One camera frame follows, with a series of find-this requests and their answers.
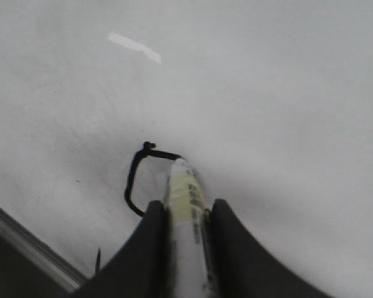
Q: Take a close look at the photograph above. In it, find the white taped whiteboard marker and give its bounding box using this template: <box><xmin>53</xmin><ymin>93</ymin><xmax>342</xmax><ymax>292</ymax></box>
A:
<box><xmin>164</xmin><ymin>158</ymin><xmax>219</xmax><ymax>297</ymax></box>

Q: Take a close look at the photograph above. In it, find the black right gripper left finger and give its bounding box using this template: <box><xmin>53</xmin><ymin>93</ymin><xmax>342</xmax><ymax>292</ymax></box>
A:
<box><xmin>71</xmin><ymin>201</ymin><xmax>168</xmax><ymax>297</ymax></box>

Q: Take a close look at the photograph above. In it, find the white whiteboard with metal frame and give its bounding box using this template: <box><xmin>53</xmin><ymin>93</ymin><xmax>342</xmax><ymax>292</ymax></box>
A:
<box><xmin>0</xmin><ymin>1</ymin><xmax>373</xmax><ymax>297</ymax></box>

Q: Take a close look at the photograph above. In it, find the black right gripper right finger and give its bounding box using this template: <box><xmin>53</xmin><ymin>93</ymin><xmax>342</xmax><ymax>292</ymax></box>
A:
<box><xmin>210</xmin><ymin>199</ymin><xmax>329</xmax><ymax>297</ymax></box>

